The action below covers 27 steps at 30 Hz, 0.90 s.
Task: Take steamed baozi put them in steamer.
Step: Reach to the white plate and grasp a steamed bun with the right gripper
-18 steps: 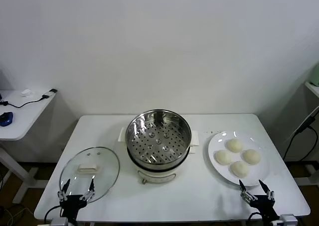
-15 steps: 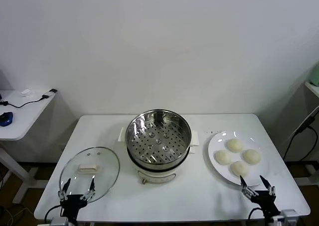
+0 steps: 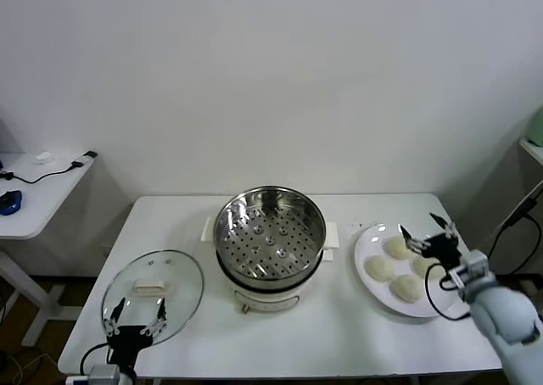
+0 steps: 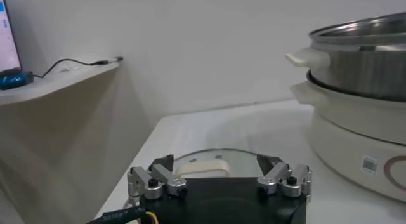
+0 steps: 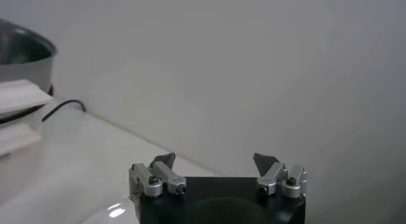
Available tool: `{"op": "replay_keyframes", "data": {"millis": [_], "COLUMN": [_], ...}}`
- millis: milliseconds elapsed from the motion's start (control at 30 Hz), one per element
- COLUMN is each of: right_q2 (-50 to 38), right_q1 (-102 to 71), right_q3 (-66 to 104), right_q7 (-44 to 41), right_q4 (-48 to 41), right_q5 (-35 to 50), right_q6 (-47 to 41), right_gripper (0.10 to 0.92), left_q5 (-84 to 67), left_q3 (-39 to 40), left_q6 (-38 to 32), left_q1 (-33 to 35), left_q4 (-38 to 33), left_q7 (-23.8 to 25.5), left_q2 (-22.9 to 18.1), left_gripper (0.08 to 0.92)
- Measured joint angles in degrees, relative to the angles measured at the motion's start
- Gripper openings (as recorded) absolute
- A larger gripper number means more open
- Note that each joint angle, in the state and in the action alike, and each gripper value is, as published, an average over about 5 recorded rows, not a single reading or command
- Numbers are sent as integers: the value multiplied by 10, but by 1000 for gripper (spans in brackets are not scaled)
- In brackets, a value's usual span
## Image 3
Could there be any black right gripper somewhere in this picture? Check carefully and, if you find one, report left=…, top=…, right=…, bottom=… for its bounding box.
left=398, top=213, right=464, bottom=271

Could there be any white round plate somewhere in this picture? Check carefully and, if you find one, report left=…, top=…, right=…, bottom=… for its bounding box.
left=354, top=223, right=462, bottom=319

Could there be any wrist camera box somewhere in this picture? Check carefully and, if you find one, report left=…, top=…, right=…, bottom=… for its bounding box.
left=449, top=250, right=489, bottom=295
left=65, top=363, right=123, bottom=385

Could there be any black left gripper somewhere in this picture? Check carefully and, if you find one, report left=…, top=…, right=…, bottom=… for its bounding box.
left=104, top=298, right=169, bottom=367

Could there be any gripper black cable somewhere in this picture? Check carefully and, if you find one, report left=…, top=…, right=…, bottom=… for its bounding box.
left=423, top=261, right=472, bottom=321
left=80, top=341, right=114, bottom=377

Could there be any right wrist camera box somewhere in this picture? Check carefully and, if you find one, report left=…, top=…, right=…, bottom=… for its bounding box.
left=449, top=250, right=489, bottom=295

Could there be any glass lid with white handle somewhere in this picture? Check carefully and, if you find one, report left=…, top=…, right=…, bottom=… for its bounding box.
left=100, top=249, right=205, bottom=347

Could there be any stainless steel steamer basket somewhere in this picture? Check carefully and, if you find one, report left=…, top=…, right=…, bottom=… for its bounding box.
left=200, top=185, right=340, bottom=293

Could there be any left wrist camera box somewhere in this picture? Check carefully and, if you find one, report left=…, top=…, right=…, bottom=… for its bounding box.
left=65, top=363, right=123, bottom=385

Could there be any black power cable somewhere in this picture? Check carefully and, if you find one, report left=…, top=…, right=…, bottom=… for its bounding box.
left=483, top=185, right=543, bottom=276

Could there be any pale green container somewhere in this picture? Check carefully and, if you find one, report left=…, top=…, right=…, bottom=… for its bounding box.
left=525, top=107, right=543, bottom=147

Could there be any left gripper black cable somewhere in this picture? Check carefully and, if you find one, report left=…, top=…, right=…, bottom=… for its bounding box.
left=80, top=341, right=114, bottom=377

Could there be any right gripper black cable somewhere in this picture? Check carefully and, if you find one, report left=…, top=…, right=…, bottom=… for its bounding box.
left=423, top=261, right=472, bottom=321

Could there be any black cable with adapter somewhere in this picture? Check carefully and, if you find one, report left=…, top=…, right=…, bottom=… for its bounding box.
left=0, top=149, right=99, bottom=186

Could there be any white steamed baozi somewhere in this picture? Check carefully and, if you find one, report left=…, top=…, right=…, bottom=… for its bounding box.
left=389, top=274, right=423, bottom=304
left=365, top=255, right=396, bottom=282
left=411, top=253, right=434, bottom=278
left=383, top=237, right=412, bottom=260

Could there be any white side table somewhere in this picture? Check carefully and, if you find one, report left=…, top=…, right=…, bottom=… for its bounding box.
left=0, top=150, right=103, bottom=348

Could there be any white shelf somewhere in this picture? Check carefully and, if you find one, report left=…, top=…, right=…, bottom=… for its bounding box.
left=518, top=137, right=543, bottom=168

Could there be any blue computer mouse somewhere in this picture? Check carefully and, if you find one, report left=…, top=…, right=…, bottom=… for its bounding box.
left=0, top=189, right=23, bottom=215

